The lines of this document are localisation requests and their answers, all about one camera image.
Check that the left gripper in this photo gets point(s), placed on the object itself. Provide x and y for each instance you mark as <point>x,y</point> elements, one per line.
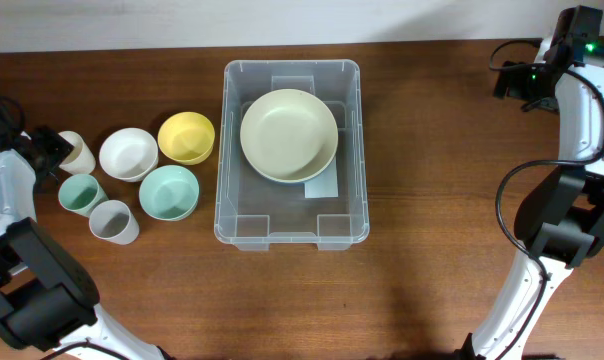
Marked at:
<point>62,146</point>

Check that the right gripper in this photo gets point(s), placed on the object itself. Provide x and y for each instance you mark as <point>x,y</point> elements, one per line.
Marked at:
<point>516,89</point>

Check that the cream cup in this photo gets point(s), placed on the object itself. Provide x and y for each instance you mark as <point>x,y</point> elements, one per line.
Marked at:
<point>81,159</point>

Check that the cream bowl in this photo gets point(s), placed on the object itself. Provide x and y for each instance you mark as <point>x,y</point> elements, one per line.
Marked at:
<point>289,155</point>
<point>288,110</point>

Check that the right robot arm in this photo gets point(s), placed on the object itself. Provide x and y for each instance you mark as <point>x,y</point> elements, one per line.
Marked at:
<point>561,222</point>

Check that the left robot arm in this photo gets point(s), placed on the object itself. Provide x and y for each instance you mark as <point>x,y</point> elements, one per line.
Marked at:
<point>47,299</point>

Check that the mint green cup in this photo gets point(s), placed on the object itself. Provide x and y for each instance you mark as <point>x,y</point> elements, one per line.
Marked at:
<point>81,194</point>

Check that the white small bowl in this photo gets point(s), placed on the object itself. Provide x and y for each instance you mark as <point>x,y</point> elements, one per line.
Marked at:
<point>129,154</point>

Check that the grey cup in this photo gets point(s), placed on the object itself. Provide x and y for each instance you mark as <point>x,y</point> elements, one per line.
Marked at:
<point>114,222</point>

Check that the mint green small bowl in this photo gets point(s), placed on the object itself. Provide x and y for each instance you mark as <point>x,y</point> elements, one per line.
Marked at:
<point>169,193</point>

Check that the yellow small bowl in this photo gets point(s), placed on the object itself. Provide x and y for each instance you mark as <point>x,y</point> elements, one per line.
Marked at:
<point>187,138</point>

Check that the clear plastic storage bin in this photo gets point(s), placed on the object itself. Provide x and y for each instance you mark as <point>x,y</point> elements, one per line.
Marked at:
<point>253,213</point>

